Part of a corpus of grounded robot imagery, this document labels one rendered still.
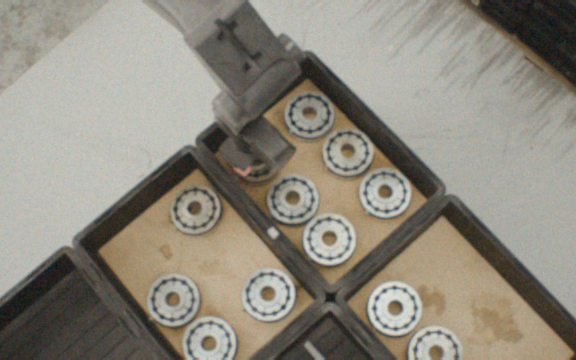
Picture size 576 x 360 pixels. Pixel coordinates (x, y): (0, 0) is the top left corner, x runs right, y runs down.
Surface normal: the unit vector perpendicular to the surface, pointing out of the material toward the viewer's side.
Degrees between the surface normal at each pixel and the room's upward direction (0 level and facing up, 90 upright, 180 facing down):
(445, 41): 0
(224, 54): 51
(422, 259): 0
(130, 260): 0
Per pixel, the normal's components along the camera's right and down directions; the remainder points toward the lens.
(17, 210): -0.04, -0.30
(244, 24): 0.48, 0.36
